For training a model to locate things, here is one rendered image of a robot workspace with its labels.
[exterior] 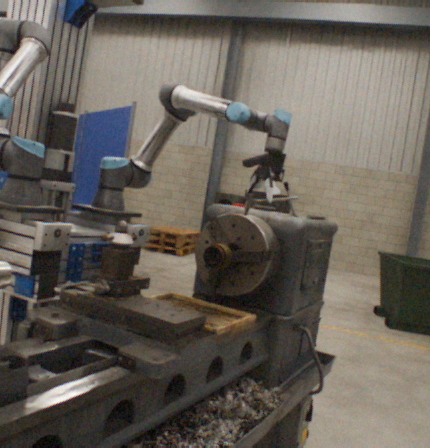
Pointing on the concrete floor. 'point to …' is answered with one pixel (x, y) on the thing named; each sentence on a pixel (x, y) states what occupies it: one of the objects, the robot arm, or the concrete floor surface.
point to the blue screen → (99, 147)
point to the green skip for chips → (409, 294)
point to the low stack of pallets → (172, 240)
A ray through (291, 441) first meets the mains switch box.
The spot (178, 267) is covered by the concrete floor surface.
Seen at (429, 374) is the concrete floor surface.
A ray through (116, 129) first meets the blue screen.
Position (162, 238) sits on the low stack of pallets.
